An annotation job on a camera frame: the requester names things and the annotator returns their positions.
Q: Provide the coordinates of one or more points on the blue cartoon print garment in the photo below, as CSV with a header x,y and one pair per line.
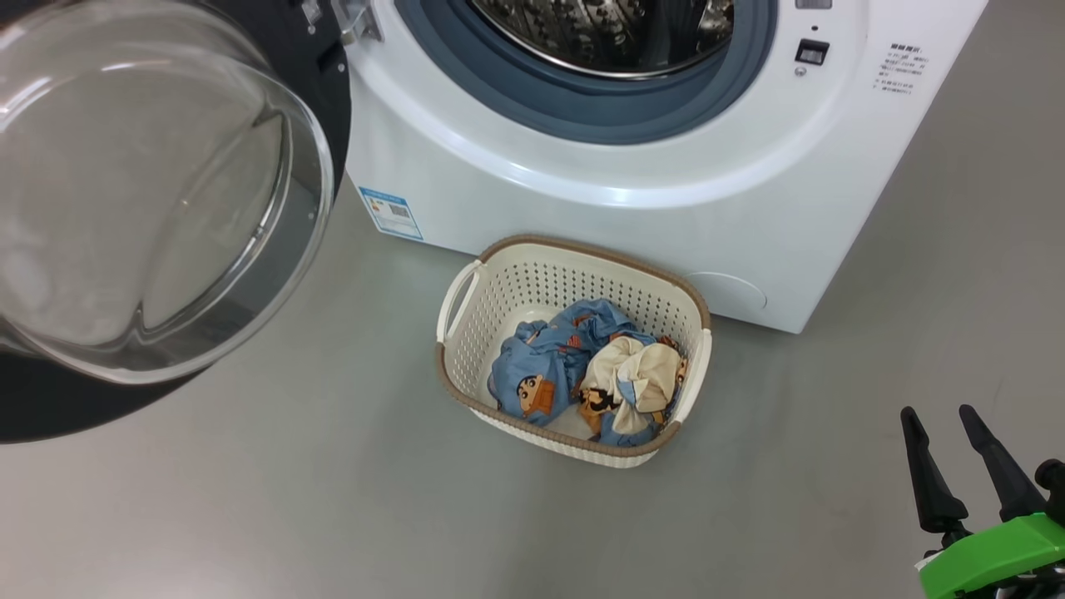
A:
x,y
541,358

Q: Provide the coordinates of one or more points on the black-rimmed glass washer door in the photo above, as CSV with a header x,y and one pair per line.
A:
x,y
166,191

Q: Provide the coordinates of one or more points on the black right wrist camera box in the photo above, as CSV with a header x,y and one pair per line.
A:
x,y
1052,487

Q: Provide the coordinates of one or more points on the white front-load washing machine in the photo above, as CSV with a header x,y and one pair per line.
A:
x,y
666,225

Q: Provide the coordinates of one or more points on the cream and blue cartoon garment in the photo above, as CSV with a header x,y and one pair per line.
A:
x,y
636,374

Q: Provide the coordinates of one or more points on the grey warning sticker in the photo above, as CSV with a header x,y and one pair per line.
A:
x,y
813,3

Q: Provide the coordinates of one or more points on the blue energy label sticker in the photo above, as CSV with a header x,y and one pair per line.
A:
x,y
391,213

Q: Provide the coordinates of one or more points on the cream perforated laundry basket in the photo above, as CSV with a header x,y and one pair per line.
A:
x,y
541,283

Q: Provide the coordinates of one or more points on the round white filter cover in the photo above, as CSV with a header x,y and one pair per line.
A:
x,y
728,293

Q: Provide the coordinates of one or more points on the washing machine drum opening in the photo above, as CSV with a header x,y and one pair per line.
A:
x,y
599,33

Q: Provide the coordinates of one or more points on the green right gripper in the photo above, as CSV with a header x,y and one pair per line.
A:
x,y
998,557

